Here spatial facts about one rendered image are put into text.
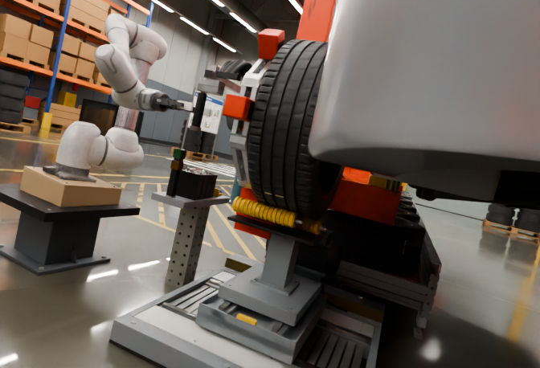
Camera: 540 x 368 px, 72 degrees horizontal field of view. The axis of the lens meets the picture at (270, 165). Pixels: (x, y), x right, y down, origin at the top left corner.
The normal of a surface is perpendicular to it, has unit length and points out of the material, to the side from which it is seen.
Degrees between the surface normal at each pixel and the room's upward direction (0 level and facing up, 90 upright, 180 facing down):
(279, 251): 90
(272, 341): 90
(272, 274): 90
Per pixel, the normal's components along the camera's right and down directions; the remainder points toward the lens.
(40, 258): -0.44, -0.06
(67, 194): 0.87, 0.22
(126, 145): 0.69, 0.05
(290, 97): -0.29, -0.22
